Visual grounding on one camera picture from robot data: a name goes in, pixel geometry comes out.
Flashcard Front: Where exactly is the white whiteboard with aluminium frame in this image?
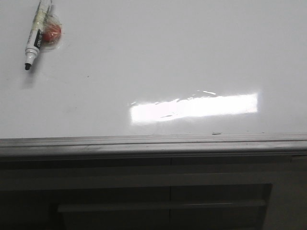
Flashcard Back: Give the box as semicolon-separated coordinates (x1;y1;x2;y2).
0;0;307;158

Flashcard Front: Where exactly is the grey metal table frame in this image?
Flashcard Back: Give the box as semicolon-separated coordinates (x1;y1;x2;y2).
0;155;307;230

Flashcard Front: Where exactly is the white black whiteboard marker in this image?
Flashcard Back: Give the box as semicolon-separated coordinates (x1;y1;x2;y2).
24;0;52;70

